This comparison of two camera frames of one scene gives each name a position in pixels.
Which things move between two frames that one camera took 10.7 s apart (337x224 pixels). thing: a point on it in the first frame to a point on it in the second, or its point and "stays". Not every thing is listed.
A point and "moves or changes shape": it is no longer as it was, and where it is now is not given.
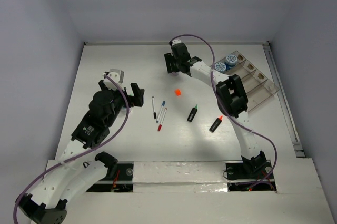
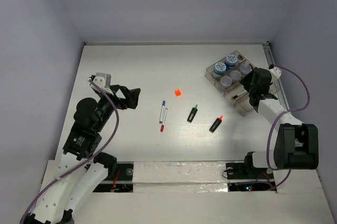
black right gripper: [169, 61] to [246, 80]
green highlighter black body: [192, 114] stays
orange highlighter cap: [178, 92] stays
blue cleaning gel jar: [230, 61] stays
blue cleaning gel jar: [220, 67] stays
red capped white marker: [162, 120] moves or changes shape
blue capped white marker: [163, 103] moves or changes shape
